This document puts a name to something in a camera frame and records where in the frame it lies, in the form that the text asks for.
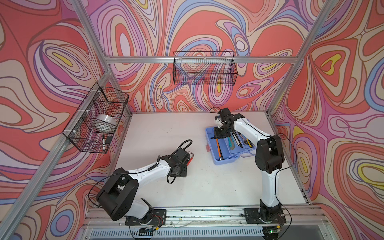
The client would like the yellow black utility knife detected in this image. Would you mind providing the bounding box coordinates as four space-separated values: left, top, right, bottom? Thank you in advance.
232 132 243 148

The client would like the white pink tool box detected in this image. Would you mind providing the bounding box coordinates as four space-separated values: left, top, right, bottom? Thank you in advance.
205 127 256 165

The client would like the black hex key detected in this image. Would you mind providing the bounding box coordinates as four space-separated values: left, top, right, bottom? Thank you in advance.
219 139 224 160

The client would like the red sleeved hex key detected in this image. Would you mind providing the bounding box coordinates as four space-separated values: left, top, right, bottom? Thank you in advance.
187 151 195 165

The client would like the teal utility knife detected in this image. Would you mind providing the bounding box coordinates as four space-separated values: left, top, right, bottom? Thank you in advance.
227 136 235 151

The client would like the large screwdriver black yellow handle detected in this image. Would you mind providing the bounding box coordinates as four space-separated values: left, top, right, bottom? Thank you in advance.
244 139 253 148

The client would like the orange sleeved hex key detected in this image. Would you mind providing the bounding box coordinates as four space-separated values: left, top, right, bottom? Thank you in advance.
216 139 223 161

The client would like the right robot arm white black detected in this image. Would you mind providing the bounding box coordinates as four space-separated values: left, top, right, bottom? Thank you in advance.
214 108 285 218

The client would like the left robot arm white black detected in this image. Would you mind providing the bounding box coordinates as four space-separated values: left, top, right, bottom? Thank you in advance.
96 139 194 225

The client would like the silver tape roll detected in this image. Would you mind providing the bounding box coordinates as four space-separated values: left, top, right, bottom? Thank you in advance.
96 114 118 126

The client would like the black wire basket back wall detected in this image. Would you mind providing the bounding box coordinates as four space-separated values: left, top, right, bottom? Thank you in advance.
173 50 238 86

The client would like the black wire basket wall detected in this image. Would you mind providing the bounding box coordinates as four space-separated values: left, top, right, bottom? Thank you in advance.
63 83 129 154
173 50 238 86

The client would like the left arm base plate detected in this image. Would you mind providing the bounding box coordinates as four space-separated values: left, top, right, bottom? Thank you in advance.
125 209 167 227

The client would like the black wire basket left wall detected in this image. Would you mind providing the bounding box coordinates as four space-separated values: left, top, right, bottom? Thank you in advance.
63 83 129 154

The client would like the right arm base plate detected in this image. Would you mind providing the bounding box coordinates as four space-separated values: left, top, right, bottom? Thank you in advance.
241 208 287 225

